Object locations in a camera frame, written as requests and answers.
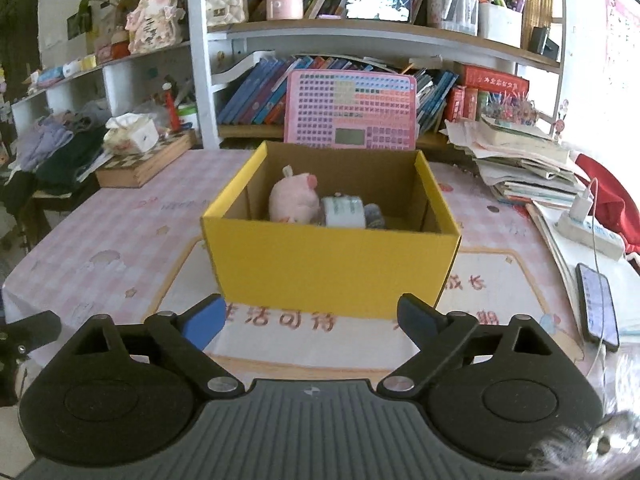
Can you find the white pearl handbag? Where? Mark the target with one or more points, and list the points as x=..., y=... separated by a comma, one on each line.
x=226, y=5

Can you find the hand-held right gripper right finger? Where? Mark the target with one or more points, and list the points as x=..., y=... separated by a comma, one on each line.
x=417, y=317

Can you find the white shelf unit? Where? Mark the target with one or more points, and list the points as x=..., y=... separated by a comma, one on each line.
x=200, y=75

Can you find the red book box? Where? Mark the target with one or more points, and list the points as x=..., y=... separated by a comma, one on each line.
x=460, y=105

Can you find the white pen holder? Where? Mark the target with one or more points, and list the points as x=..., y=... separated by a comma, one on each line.
x=500, y=25

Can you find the pile of clothes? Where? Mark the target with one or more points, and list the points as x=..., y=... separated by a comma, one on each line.
x=55, y=155

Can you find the white power strip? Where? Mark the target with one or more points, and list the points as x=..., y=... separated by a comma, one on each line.
x=595, y=237

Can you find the pink floral ornament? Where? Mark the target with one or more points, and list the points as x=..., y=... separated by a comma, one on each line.
x=152, y=22

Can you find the black smartphone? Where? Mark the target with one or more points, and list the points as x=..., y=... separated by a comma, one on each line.
x=597, y=305

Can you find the clear pen holder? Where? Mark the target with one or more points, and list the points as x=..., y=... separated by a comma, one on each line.
x=452, y=7

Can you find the wooden chess box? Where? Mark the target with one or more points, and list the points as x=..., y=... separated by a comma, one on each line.
x=145, y=162

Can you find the green photo card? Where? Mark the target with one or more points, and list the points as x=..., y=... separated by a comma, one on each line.
x=79, y=20

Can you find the floral tissue box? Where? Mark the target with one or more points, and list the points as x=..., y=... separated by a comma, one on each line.
x=132, y=135

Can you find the yellow cardboard box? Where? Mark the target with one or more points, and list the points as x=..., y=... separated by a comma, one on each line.
x=320, y=270

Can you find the row of blue books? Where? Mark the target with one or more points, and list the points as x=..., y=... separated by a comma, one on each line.
x=255, y=92

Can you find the pink toy laptop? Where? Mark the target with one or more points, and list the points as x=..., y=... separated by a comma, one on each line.
x=350, y=110

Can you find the small black box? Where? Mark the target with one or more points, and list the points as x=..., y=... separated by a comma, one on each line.
x=542, y=42

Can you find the pink checked tablecloth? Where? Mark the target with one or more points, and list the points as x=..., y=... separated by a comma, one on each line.
x=125, y=245

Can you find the red jar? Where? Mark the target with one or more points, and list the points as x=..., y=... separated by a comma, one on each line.
x=121, y=46

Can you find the thick red book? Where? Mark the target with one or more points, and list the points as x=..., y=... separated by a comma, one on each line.
x=492, y=77

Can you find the colourful small figurines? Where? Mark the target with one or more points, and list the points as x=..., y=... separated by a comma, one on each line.
x=510, y=109

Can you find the green white jar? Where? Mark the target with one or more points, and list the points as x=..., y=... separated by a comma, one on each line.
x=188, y=117

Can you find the red marker bottle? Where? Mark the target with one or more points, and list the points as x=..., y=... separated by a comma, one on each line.
x=172, y=110

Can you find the stack of papers and books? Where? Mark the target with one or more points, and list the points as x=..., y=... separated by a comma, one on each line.
x=520, y=165

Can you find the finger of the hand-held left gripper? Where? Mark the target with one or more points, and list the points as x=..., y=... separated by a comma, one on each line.
x=40, y=327

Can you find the white tape roll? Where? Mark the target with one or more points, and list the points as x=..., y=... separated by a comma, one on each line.
x=342, y=212

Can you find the wall poster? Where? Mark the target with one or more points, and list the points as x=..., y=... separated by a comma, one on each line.
x=622, y=45

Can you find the white paper sheets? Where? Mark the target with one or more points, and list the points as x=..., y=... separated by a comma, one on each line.
x=555, y=245

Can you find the white charger plug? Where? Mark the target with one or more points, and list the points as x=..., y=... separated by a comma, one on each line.
x=581, y=207

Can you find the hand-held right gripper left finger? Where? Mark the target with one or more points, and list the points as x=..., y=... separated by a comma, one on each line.
x=205, y=320

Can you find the pink plush pig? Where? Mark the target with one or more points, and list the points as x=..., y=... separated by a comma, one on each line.
x=292, y=197

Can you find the small blue spray bottle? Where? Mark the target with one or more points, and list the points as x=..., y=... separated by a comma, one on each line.
x=374, y=216

